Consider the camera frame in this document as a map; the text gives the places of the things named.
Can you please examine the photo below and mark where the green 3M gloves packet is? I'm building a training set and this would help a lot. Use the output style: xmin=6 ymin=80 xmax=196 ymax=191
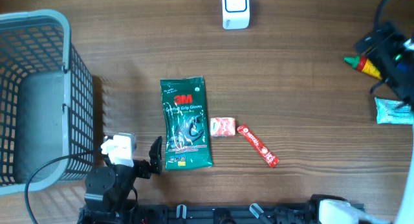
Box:
xmin=160 ymin=76 xmax=213 ymax=170

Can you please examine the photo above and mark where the small red patterned box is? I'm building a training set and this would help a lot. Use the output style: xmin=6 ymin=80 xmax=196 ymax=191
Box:
xmin=210 ymin=117 xmax=235 ymax=137

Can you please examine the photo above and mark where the red stick sachet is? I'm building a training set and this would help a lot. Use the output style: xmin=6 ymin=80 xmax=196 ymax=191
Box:
xmin=237 ymin=124 xmax=279 ymax=168

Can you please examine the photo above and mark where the red yellow sauce bottle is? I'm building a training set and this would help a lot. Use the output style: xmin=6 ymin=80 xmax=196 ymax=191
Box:
xmin=344 ymin=56 xmax=382 ymax=80

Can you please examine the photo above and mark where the light blue wipes pack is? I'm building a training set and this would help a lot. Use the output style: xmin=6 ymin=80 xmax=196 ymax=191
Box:
xmin=375 ymin=97 xmax=413 ymax=125

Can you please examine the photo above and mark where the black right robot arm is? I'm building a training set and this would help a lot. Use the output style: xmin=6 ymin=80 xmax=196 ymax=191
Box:
xmin=316 ymin=21 xmax=413 ymax=223

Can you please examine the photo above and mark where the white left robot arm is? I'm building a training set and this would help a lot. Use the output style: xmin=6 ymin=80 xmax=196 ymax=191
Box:
xmin=78 ymin=133 xmax=164 ymax=223

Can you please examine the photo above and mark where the white barcode scanner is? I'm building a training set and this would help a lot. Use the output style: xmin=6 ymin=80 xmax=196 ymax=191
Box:
xmin=222 ymin=0 xmax=250 ymax=30

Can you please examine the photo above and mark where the grey plastic shopping basket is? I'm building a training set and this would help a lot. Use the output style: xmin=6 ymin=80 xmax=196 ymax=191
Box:
xmin=1 ymin=10 xmax=94 ymax=195

